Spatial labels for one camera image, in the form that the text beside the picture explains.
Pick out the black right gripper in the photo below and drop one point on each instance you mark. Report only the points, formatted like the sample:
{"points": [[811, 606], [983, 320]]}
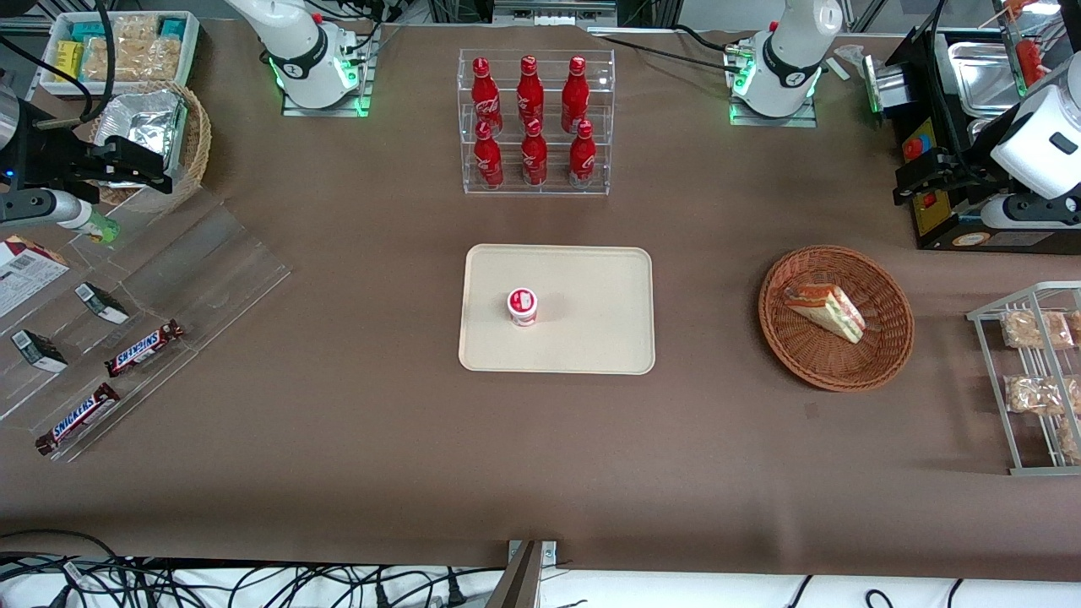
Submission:
{"points": [[49, 157]]}

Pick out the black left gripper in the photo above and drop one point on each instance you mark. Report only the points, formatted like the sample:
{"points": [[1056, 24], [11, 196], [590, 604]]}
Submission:
{"points": [[961, 165]]}

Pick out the triangle sandwich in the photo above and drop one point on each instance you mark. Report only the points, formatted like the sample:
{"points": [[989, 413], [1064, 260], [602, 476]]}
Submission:
{"points": [[832, 312]]}

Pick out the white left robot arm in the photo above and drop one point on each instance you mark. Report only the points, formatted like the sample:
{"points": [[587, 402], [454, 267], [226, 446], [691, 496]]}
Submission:
{"points": [[794, 51]]}

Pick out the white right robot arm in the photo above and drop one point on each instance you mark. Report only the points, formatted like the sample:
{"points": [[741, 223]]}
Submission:
{"points": [[296, 42]]}

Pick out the light tan wicker basket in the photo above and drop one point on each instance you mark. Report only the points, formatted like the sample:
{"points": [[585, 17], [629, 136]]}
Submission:
{"points": [[199, 143]]}

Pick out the round brown wicker basket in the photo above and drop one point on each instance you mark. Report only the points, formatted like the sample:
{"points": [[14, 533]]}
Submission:
{"points": [[811, 363]]}

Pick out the beige rectangular tray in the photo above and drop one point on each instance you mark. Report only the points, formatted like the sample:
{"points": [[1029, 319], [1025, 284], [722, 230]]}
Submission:
{"points": [[591, 338]]}

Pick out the silver foil packet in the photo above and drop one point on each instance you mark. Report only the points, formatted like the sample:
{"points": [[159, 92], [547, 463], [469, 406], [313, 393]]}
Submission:
{"points": [[148, 118]]}

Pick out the green white capped bottle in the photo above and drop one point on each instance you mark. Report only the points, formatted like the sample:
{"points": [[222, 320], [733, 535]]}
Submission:
{"points": [[100, 226]]}

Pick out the black counter machine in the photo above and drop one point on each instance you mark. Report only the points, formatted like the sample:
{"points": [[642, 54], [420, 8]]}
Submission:
{"points": [[954, 241]]}

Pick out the small stainless steel pan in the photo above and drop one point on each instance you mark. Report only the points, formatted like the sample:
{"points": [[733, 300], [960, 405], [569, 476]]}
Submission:
{"points": [[980, 128]]}

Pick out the small metal box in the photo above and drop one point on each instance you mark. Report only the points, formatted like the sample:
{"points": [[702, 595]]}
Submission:
{"points": [[887, 84]]}

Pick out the beige snack packet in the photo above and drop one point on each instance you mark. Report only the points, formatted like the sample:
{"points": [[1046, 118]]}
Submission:
{"points": [[135, 29], [1034, 395], [1076, 325], [1071, 441], [1034, 329], [156, 61], [103, 61]]}

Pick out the small yellow box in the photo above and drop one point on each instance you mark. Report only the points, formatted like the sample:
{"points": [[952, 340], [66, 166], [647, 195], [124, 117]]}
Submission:
{"points": [[68, 61]]}

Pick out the large stainless steel pan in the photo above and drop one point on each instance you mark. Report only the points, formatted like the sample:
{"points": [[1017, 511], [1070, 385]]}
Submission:
{"points": [[984, 76]]}

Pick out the white plastic bin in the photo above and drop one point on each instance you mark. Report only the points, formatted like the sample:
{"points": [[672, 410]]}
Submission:
{"points": [[192, 51]]}

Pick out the clear acrylic stepped stand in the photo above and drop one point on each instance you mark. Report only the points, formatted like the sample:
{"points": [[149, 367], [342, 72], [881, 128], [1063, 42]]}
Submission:
{"points": [[211, 270]]}

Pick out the small teal box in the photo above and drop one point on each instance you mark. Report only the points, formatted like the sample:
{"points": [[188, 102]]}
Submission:
{"points": [[89, 31], [171, 27]]}

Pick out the clear plastic wrapper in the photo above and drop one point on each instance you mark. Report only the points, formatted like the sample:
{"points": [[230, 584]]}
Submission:
{"points": [[849, 57]]}

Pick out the small dark green box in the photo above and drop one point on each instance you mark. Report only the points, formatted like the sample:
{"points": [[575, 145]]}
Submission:
{"points": [[103, 304], [40, 350]]}

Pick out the red white printed box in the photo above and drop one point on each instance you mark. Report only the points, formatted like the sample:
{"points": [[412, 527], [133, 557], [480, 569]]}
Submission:
{"points": [[25, 274]]}

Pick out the red sausage skewer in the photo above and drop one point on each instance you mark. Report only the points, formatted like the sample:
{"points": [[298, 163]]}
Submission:
{"points": [[1028, 61]]}

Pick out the Snickers chocolate bar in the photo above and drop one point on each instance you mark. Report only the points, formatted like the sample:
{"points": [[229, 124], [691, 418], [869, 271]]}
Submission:
{"points": [[143, 348], [78, 418]]}

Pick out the red cola bottle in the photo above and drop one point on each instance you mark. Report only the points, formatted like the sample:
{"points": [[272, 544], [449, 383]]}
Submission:
{"points": [[488, 162], [534, 160], [529, 91], [483, 91], [582, 162], [575, 93]]}

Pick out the clear acrylic bottle rack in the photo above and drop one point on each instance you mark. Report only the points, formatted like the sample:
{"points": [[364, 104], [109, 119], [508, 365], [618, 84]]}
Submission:
{"points": [[555, 110]]}

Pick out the red white yogurt cup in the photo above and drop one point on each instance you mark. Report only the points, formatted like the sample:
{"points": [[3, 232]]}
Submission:
{"points": [[522, 306]]}

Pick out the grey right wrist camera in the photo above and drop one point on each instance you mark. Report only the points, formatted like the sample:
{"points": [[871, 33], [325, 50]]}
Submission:
{"points": [[42, 207]]}

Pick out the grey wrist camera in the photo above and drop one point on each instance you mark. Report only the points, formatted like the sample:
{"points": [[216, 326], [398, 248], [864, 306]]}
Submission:
{"points": [[42, 207], [1026, 213]]}

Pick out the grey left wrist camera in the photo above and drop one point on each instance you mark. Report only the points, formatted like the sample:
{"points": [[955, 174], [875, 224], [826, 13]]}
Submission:
{"points": [[1026, 213]]}

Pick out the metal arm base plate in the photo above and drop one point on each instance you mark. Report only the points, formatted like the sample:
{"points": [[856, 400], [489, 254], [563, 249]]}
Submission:
{"points": [[365, 93], [760, 121]]}

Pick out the aluminium frame structure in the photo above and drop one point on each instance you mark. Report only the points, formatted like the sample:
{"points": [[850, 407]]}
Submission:
{"points": [[549, 8]]}

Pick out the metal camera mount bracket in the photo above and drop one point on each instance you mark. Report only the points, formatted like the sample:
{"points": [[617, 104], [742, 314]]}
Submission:
{"points": [[524, 583]]}

